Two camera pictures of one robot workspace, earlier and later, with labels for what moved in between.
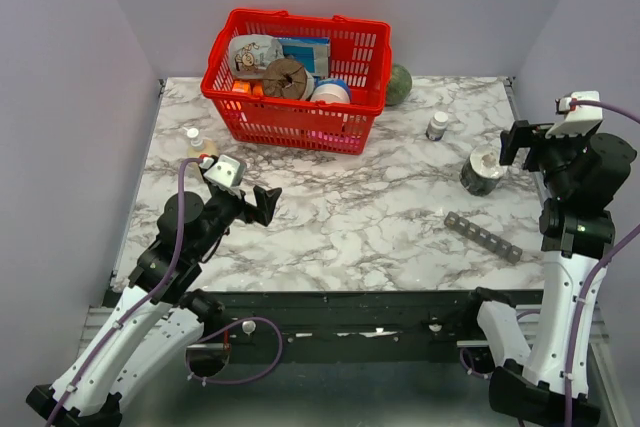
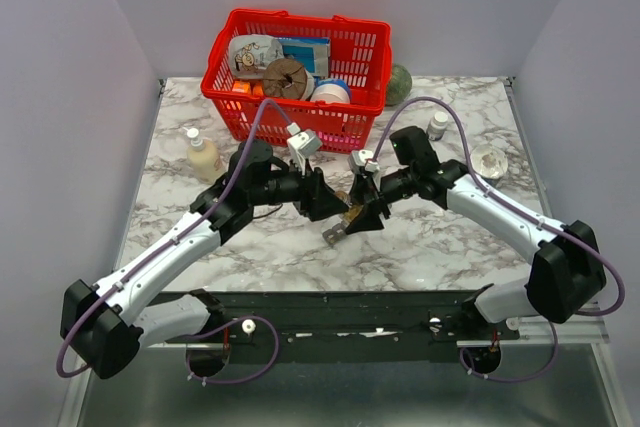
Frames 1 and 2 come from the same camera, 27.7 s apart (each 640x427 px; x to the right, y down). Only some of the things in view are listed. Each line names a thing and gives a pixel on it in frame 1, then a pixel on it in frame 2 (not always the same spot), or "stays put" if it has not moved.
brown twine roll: [287, 79] stays put
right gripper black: [524, 133] → [363, 191]
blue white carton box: [313, 53] stays put
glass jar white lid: [482, 172] stays put
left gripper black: [262, 212] → [317, 200]
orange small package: [244, 86] stays put
